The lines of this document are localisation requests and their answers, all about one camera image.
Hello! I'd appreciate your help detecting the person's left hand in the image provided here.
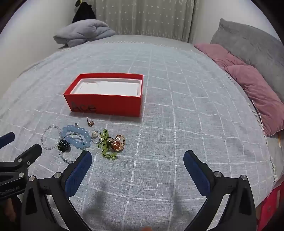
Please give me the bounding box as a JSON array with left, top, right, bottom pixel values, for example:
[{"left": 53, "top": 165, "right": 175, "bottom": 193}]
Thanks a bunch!
[{"left": 3, "top": 198, "right": 17, "bottom": 221}]

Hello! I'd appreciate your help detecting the pink pillow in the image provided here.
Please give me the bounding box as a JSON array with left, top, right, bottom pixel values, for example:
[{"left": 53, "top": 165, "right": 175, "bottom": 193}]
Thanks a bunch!
[
  {"left": 194, "top": 43, "right": 247, "bottom": 68},
  {"left": 224, "top": 64, "right": 284, "bottom": 136}
]

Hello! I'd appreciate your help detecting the grey pillow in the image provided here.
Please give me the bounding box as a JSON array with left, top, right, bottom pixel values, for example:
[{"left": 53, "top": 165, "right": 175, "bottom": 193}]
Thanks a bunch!
[{"left": 210, "top": 18, "right": 284, "bottom": 74}]

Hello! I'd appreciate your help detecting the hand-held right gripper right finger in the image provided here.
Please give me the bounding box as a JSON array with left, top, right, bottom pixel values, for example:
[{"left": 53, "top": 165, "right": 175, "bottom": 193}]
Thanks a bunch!
[{"left": 183, "top": 150, "right": 258, "bottom": 231}]

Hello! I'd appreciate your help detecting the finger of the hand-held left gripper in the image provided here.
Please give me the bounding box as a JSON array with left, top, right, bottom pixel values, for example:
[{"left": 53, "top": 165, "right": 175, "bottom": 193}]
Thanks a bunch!
[
  {"left": 0, "top": 143, "right": 43, "bottom": 176},
  {"left": 0, "top": 132, "right": 15, "bottom": 150}
]

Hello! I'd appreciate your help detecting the black beaded ornament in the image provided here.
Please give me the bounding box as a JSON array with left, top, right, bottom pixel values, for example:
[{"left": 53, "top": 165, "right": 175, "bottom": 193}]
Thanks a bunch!
[{"left": 59, "top": 139, "right": 71, "bottom": 152}]

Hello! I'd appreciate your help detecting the rose gold ring ornament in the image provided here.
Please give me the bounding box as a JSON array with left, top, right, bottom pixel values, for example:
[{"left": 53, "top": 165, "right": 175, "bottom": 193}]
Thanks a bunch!
[{"left": 110, "top": 134, "right": 126, "bottom": 152}]

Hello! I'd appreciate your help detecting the red box with white insert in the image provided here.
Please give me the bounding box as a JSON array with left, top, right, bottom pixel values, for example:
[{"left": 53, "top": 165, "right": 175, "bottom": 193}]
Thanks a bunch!
[{"left": 63, "top": 72, "right": 144, "bottom": 117}]

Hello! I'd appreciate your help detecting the thin teal bead bracelet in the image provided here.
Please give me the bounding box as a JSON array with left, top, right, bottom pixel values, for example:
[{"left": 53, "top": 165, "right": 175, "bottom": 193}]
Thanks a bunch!
[{"left": 58, "top": 133, "right": 86, "bottom": 164}]

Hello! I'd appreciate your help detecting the folded grey-blue blanket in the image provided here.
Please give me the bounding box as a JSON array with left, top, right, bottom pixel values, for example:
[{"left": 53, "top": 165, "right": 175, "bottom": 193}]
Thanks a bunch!
[{"left": 53, "top": 19, "right": 116, "bottom": 47}]

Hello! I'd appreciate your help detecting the grey checked bedspread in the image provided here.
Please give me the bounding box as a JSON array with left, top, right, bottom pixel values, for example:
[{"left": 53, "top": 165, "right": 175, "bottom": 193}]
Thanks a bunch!
[{"left": 0, "top": 40, "right": 277, "bottom": 231}]

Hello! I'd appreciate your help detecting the grey dotted curtain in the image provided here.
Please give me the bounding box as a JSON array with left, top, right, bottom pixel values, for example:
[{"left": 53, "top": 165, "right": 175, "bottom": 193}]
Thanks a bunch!
[{"left": 94, "top": 0, "right": 199, "bottom": 44}]

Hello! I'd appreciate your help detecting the clear bead bracelet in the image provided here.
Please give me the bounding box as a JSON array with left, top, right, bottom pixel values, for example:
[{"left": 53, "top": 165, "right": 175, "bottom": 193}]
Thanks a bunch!
[{"left": 41, "top": 125, "right": 62, "bottom": 150}]

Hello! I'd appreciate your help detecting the red box lid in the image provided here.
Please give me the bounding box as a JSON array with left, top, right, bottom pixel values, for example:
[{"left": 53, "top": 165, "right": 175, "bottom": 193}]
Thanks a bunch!
[{"left": 256, "top": 181, "right": 284, "bottom": 231}]

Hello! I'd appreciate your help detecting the large blue bead bracelet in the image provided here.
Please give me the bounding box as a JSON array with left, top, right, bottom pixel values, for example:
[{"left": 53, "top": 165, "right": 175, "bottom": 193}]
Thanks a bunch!
[{"left": 61, "top": 125, "right": 92, "bottom": 149}]

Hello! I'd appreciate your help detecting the green bead bracelet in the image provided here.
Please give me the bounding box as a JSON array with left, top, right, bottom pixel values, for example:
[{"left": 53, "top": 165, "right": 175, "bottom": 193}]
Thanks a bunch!
[{"left": 98, "top": 129, "right": 118, "bottom": 161}]

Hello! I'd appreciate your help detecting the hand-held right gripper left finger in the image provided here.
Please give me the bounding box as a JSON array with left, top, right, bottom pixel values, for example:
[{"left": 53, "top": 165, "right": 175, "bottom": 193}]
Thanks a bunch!
[{"left": 20, "top": 150, "right": 92, "bottom": 231}]

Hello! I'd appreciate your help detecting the dark hanging garment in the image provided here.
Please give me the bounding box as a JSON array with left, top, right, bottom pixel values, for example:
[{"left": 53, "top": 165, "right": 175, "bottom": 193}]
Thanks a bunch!
[{"left": 71, "top": 0, "right": 96, "bottom": 24}]

